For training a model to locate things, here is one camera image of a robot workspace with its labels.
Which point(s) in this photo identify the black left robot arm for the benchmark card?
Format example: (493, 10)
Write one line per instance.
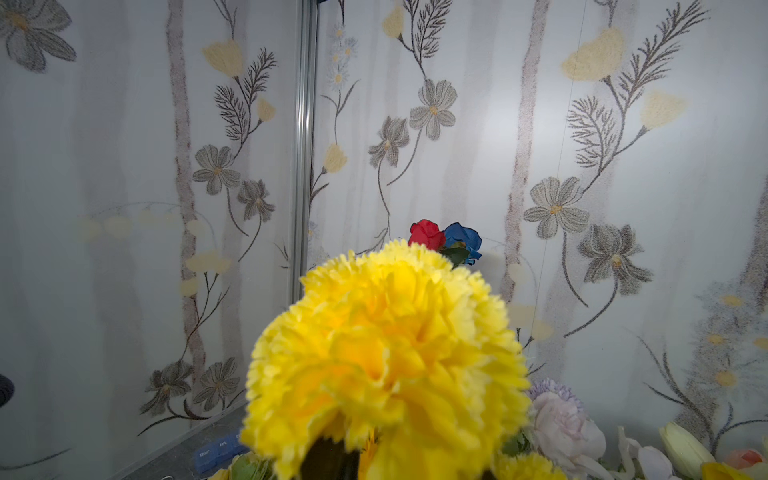
(7, 390)

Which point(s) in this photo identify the red rose bouquet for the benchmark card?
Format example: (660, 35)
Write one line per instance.
(460, 244)

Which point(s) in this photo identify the yellow marigold bouquet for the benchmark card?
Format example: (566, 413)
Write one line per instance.
(560, 442)

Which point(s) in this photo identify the blue pill organizer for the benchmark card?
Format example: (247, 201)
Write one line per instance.
(218, 453)

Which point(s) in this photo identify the mixed tulip sunflower bouquet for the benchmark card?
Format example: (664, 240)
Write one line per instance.
(683, 457)

